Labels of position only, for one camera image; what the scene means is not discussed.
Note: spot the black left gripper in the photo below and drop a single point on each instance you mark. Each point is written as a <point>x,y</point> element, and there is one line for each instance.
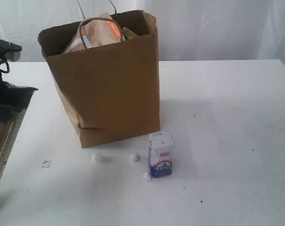
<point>13,99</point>

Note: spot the spaghetti packet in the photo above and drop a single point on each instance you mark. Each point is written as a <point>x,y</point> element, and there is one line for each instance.
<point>8,134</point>

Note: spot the brown paper shopping bag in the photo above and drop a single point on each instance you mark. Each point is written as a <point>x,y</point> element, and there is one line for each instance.
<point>109,92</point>

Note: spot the brown pouch with orange label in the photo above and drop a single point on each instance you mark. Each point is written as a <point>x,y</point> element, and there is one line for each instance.
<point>95,33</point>

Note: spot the small white blue milk carton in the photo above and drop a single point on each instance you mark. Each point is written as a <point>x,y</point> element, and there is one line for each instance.
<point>161,146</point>

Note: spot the clear jar yellow lid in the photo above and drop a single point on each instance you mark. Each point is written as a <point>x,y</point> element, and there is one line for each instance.
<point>128,34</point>

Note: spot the clear plastic scrap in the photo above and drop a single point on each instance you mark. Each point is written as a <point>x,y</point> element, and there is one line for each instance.
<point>46,164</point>

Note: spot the small white ball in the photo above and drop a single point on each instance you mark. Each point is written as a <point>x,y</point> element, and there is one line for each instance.
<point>97,157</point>
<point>134,157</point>
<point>147,176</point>

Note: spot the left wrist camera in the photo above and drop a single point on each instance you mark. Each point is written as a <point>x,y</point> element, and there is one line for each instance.
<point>10,51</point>

